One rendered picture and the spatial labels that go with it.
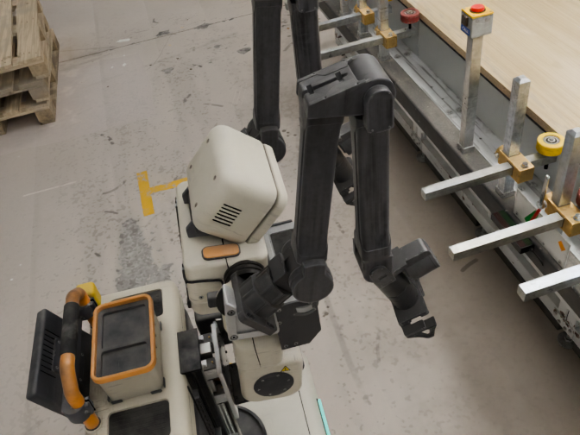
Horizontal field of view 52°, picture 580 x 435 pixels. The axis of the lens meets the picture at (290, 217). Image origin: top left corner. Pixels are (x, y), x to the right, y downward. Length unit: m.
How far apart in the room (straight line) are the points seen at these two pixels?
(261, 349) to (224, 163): 0.51
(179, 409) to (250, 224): 0.54
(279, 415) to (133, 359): 0.70
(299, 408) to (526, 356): 0.94
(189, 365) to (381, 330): 1.16
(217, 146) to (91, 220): 2.26
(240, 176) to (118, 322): 0.62
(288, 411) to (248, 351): 0.63
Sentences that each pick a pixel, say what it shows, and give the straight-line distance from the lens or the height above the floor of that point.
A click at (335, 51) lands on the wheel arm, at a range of 2.63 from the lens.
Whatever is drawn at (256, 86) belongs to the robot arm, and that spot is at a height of 1.39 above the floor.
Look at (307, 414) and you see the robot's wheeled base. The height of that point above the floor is 0.28.
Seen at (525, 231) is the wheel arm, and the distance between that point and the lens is 1.73.
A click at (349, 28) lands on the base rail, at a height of 0.70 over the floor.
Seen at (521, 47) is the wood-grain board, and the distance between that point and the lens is 2.45.
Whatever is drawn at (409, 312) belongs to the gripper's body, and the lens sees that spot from 1.25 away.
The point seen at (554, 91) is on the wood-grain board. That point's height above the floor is 0.90.
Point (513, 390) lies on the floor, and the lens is 2.44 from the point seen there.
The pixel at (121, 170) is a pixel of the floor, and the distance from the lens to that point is 3.67.
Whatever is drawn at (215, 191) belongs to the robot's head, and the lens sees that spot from 1.12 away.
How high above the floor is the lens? 2.06
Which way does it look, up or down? 43 degrees down
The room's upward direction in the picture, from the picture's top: 10 degrees counter-clockwise
